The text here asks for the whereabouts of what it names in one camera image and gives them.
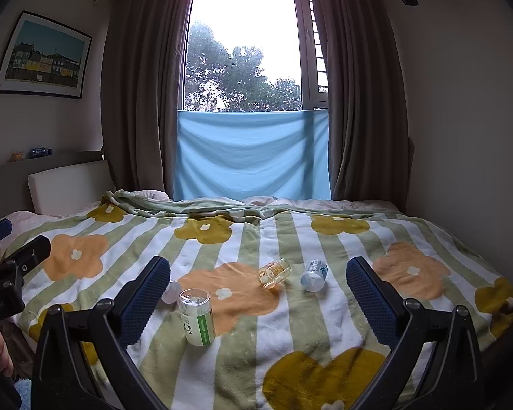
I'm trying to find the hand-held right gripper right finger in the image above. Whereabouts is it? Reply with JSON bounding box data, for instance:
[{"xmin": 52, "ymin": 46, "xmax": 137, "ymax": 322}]
[{"xmin": 345, "ymin": 256, "xmax": 484, "ymax": 410}]

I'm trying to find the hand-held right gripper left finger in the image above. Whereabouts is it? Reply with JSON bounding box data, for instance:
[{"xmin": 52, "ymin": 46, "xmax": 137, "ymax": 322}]
[{"xmin": 31, "ymin": 255, "xmax": 172, "ymax": 410}]

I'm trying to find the small translucent white cup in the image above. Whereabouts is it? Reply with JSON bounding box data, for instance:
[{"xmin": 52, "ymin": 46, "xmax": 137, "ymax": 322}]
[{"xmin": 161, "ymin": 281, "xmax": 183, "ymax": 306}]

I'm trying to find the green label clear cup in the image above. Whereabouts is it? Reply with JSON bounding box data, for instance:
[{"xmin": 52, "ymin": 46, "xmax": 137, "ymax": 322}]
[{"xmin": 178, "ymin": 289, "xmax": 217, "ymax": 346}]

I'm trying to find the blue label clear cup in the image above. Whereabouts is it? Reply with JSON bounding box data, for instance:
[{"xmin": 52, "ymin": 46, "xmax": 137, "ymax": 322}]
[{"xmin": 300, "ymin": 259, "xmax": 328, "ymax": 292}]

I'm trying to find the yellow label clear cup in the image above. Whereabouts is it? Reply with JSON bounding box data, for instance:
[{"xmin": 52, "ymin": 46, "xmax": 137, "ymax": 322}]
[{"xmin": 256, "ymin": 257, "xmax": 292, "ymax": 289}]

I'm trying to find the person's left hand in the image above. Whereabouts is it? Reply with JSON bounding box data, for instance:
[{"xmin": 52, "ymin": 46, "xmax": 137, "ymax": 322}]
[{"xmin": 0, "ymin": 325, "xmax": 14, "ymax": 374}]

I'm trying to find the grey headboard shelf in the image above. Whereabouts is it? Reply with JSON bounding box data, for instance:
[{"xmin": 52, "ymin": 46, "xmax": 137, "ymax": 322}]
[{"xmin": 0, "ymin": 150, "xmax": 107, "ymax": 223}]

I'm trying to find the white headboard cushion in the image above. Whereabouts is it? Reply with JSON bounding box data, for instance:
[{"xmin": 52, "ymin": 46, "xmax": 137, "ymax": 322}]
[{"xmin": 28, "ymin": 160, "xmax": 114, "ymax": 215}]

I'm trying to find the light blue fluffy mat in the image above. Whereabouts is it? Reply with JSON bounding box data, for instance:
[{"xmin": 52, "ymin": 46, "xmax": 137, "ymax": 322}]
[{"xmin": 14, "ymin": 377, "xmax": 34, "ymax": 410}]

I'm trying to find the striped flower blanket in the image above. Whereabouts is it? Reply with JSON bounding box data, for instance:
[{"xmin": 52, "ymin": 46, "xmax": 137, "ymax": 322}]
[{"xmin": 15, "ymin": 190, "xmax": 513, "ymax": 410}]

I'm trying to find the framed picture of houses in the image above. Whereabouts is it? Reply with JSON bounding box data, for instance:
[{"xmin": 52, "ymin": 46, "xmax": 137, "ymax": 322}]
[{"xmin": 0, "ymin": 10, "xmax": 93, "ymax": 100}]

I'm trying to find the light blue cloth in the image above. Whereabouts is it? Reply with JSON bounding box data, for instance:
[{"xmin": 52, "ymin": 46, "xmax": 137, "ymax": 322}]
[{"xmin": 174, "ymin": 109, "xmax": 332, "ymax": 201}]

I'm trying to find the brown curtain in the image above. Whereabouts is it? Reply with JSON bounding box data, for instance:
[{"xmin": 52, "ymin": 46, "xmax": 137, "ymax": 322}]
[
  {"xmin": 315, "ymin": 0, "xmax": 413, "ymax": 214},
  {"xmin": 101, "ymin": 0, "xmax": 196, "ymax": 202}
]

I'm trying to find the window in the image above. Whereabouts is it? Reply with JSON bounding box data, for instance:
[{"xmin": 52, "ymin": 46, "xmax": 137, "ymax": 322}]
[{"xmin": 179, "ymin": 0, "xmax": 331, "ymax": 114}]

